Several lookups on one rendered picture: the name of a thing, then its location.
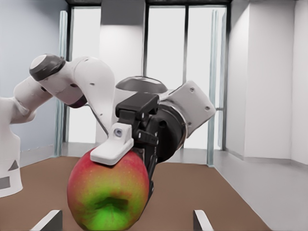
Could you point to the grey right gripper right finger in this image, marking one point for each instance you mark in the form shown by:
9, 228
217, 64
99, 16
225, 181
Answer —
202, 221

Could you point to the silver frame post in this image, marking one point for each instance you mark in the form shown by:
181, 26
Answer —
63, 84
213, 91

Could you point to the red green apple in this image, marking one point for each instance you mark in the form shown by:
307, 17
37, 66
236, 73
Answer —
106, 190

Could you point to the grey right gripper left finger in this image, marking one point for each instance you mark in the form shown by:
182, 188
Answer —
49, 221

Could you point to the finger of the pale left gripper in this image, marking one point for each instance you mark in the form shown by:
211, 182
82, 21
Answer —
113, 150

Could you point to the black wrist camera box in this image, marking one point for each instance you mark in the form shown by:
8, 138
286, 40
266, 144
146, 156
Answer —
138, 103

